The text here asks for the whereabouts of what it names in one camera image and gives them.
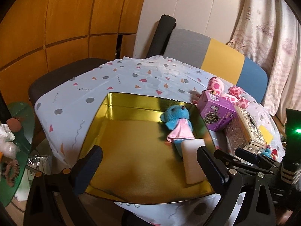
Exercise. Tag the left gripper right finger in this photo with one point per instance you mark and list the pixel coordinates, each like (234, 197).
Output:
(214, 170)

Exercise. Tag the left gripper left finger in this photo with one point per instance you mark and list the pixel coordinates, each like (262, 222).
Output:
(85, 168)

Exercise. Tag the red christmas sock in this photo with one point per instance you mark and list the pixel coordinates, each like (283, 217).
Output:
(274, 154)

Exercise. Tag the yellow sponge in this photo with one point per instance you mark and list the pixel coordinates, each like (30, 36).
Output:
(268, 137)

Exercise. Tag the small blue bear pink dress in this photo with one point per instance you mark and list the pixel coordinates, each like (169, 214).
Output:
(176, 119)

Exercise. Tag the large blue plush monster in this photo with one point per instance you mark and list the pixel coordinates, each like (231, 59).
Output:
(267, 152)

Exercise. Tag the ornate silver tissue box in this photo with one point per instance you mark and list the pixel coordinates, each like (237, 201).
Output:
(243, 132)

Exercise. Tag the gold metal tin tray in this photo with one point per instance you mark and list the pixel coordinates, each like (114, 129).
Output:
(139, 165)

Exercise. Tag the patterned plastic tablecloth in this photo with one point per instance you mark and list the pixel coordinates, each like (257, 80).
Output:
(66, 112)

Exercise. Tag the purple snack box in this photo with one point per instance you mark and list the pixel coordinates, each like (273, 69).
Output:
(215, 111)

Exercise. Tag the dark stool seat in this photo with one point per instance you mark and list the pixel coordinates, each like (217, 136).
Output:
(61, 75)

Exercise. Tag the grey yellow blue chair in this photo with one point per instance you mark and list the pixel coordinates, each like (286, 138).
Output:
(218, 59)

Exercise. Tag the pink patterned curtain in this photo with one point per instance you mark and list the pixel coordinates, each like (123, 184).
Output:
(269, 34)

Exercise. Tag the wooden wardrobe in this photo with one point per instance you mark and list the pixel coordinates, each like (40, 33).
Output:
(39, 36)

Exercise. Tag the black rolled mat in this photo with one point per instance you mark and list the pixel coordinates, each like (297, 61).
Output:
(161, 36)

